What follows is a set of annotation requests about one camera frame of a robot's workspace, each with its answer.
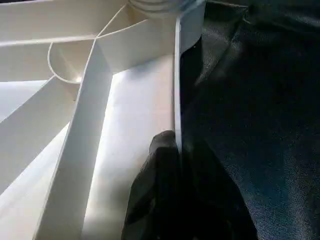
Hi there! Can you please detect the white plastic table top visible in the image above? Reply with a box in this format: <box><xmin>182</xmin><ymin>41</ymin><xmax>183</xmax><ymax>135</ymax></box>
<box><xmin>0</xmin><ymin>0</ymin><xmax>207</xmax><ymax>240</ymax></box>

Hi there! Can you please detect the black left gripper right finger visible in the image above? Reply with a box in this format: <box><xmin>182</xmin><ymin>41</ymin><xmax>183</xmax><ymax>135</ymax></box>
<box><xmin>180</xmin><ymin>141</ymin><xmax>259</xmax><ymax>240</ymax></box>

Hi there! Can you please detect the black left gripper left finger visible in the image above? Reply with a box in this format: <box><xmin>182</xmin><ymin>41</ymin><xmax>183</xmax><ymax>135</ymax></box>
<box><xmin>121</xmin><ymin>130</ymin><xmax>184</xmax><ymax>240</ymax></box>

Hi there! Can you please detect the black mat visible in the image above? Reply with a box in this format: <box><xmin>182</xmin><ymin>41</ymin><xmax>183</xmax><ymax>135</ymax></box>
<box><xmin>177</xmin><ymin>0</ymin><xmax>320</xmax><ymax>240</ymax></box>

